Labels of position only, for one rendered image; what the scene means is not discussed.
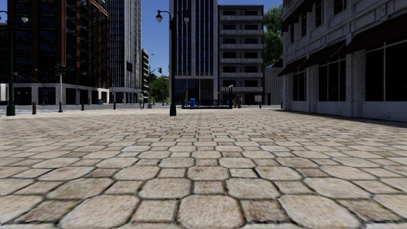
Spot grey street lamp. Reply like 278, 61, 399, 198
155, 9, 190, 117
0, 10, 29, 117

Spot red brick building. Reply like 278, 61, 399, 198
0, 0, 111, 106

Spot traffic light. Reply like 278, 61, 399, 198
147, 67, 163, 109
54, 64, 67, 113

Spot dark glass tower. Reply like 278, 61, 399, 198
169, 0, 219, 105

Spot trees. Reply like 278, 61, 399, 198
263, 4, 284, 68

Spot pale stone building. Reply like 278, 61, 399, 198
277, 0, 407, 123

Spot grey concrete building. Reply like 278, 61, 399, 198
141, 48, 150, 103

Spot tree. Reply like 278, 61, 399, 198
149, 75, 170, 104

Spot pale concrete building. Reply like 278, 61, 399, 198
218, 4, 264, 105

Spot dark stairway railing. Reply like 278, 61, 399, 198
181, 84, 234, 110

